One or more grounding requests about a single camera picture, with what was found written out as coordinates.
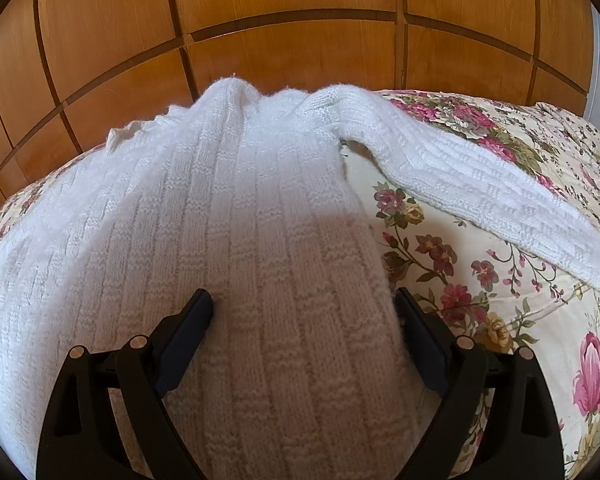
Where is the white knitted sweater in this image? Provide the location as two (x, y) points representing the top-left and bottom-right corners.
(0, 75), (600, 480)

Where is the floral quilted bedspread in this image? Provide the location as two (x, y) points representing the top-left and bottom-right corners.
(0, 89), (600, 480)

